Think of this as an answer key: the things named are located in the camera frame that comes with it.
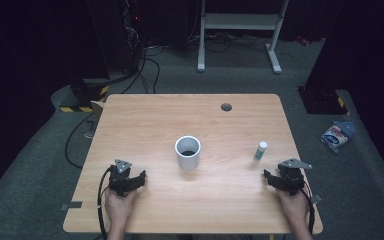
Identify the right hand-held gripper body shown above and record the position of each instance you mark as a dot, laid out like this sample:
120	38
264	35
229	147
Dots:
290	178

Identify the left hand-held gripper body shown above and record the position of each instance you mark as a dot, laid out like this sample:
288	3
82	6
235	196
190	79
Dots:
120	181

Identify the white cylindrical cup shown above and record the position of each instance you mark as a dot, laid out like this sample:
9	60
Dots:
188	156

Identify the person's right hand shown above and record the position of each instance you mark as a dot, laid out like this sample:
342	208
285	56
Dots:
291	206

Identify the grey tape strip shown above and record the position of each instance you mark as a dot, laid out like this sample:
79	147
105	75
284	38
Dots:
72	205
316	199

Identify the blue white plastic packet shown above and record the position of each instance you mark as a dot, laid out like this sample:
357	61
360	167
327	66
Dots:
336	135

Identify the brown cardboard piece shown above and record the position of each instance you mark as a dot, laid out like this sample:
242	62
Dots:
98	107

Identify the black yellow striped stand base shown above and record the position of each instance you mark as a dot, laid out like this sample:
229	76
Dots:
323	100
83	96

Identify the small red object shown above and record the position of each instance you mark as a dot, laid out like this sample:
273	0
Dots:
303	40

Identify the white metal stand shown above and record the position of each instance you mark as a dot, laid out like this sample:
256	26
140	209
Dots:
240	21

